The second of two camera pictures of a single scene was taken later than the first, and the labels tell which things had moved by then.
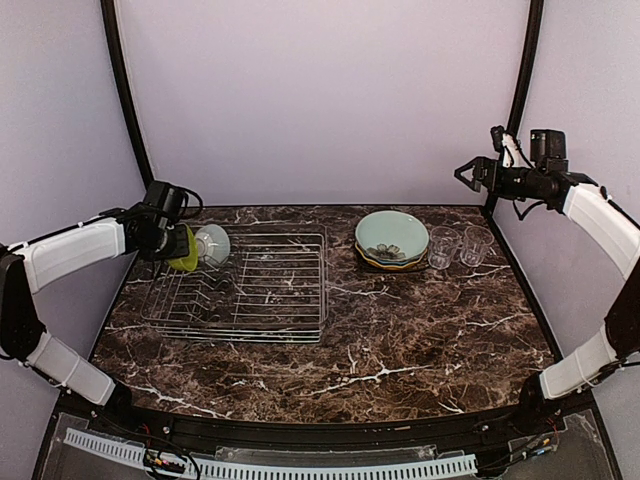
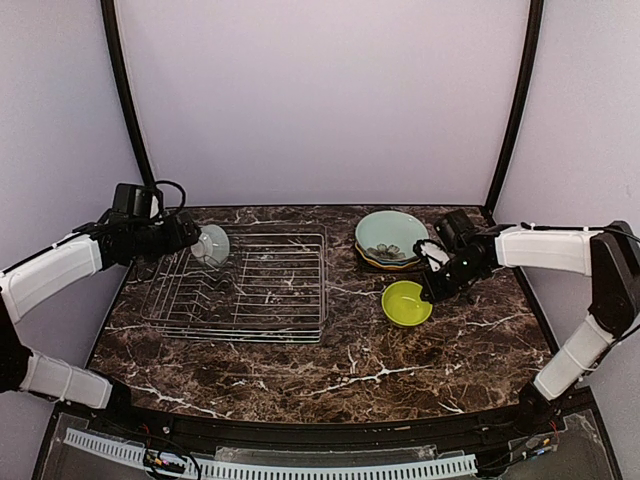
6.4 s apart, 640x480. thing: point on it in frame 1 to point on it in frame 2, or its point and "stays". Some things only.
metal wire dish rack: (271, 287) stays
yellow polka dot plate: (392, 267) stays
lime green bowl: (190, 262) to (401, 304)
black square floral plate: (394, 270) stays
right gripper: (488, 174) to (442, 279)
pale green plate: (391, 236) stays
